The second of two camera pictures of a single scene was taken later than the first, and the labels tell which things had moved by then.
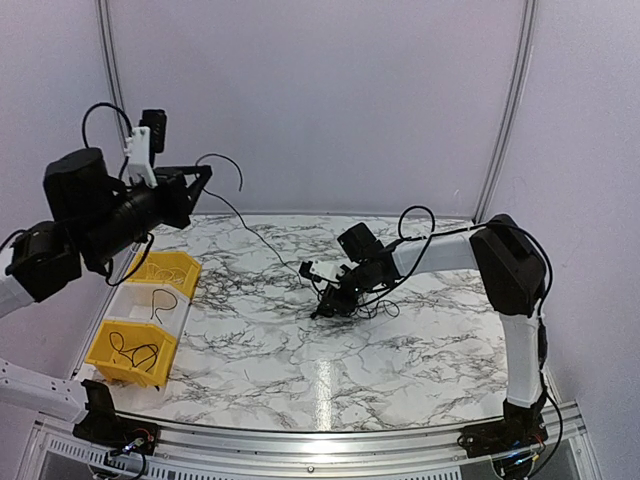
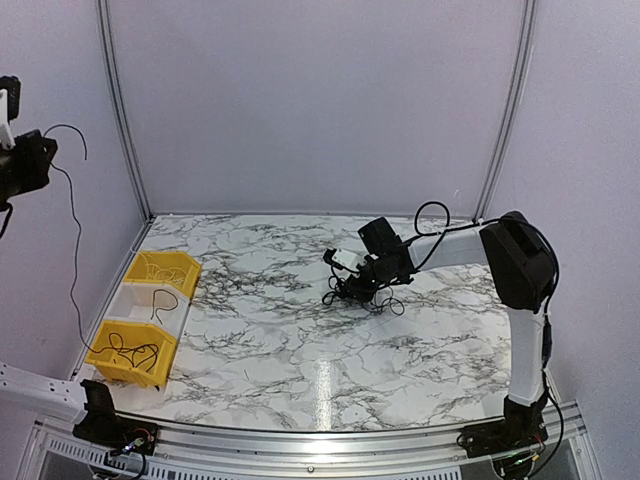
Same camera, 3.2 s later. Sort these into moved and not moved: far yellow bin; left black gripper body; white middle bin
Moved: left black gripper body
Not moved: far yellow bin; white middle bin
